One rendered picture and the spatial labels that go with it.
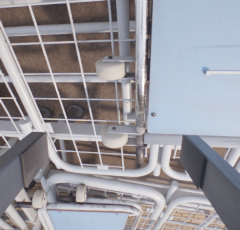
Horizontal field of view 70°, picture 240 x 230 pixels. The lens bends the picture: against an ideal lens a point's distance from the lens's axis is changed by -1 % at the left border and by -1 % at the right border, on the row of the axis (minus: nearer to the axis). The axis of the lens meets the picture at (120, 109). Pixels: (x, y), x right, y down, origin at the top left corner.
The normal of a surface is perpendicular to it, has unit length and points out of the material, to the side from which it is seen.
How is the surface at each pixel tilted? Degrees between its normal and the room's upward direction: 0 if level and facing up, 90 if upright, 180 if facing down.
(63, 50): 0
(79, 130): 90
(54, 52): 0
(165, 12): 5
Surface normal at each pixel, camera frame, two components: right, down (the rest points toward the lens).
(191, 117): -0.12, 0.55
